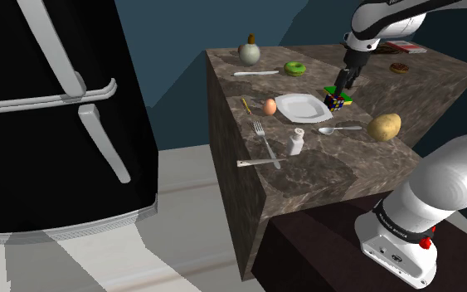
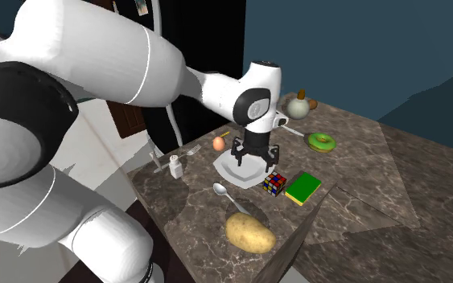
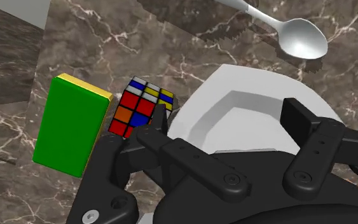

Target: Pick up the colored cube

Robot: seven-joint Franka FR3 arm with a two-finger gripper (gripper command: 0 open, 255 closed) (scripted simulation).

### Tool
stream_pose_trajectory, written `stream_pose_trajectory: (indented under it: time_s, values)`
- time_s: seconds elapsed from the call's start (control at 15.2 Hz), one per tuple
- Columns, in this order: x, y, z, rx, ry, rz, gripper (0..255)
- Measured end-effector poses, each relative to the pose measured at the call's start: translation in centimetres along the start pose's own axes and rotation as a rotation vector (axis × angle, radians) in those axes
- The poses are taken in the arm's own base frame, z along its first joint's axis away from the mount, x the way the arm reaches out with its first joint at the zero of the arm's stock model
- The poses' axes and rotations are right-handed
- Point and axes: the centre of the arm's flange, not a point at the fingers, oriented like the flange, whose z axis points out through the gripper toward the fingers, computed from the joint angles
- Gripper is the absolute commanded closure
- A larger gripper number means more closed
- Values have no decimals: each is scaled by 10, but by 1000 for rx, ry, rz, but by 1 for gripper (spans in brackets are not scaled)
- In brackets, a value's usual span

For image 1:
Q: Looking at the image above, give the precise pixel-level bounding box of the round grey vase with cork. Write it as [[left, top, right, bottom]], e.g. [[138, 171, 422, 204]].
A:
[[238, 33, 261, 67]]

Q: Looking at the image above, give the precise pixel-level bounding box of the chocolate doughnut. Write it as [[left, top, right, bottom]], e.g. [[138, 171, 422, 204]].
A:
[[389, 62, 411, 75]]

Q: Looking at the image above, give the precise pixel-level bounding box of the white salt shaker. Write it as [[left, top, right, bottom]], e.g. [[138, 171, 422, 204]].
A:
[[285, 127, 305, 157]]

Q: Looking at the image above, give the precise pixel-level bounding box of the silver fork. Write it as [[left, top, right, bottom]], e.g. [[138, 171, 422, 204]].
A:
[[251, 120, 282, 170]]

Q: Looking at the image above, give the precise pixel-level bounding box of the yellow-brown potato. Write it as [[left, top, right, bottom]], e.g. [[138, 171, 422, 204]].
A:
[[366, 113, 402, 143]]

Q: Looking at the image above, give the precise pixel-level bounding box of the dark robot stand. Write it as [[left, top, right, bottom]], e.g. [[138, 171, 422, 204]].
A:
[[251, 192, 467, 292]]

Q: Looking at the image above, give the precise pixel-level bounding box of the white knife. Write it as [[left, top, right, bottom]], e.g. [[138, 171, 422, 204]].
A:
[[232, 70, 280, 77]]

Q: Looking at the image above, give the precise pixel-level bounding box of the green and yellow block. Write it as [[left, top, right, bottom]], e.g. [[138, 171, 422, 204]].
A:
[[323, 85, 353, 106]]

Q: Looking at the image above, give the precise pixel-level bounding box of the green glazed doughnut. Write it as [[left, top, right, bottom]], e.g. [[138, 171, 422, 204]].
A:
[[284, 61, 307, 77]]

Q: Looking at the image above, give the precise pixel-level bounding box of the silver butter knife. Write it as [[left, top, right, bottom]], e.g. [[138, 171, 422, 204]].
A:
[[236, 158, 288, 168]]

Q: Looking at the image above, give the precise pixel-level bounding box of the dark brown pretzel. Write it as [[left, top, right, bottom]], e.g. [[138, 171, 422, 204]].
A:
[[372, 44, 401, 56]]

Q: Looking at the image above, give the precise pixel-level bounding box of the red and white book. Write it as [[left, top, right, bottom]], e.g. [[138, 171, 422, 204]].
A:
[[387, 40, 428, 55]]

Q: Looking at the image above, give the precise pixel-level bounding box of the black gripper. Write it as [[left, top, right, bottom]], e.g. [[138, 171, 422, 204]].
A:
[[333, 45, 374, 97]]

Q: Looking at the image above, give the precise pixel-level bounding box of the brown egg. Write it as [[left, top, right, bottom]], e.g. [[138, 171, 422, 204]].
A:
[[262, 98, 278, 117]]

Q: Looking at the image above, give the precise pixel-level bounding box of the white square plate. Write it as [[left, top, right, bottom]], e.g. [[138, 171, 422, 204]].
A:
[[274, 93, 334, 124]]

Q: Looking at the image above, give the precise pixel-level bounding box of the multicoloured puzzle cube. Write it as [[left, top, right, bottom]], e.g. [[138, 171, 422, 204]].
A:
[[323, 93, 346, 113]]

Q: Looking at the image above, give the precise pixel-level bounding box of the silver spoon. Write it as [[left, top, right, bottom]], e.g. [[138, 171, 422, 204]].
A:
[[318, 124, 363, 136]]

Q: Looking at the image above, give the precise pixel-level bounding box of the black refrigerator with grey handles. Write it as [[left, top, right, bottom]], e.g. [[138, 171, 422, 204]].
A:
[[0, 0, 159, 246]]

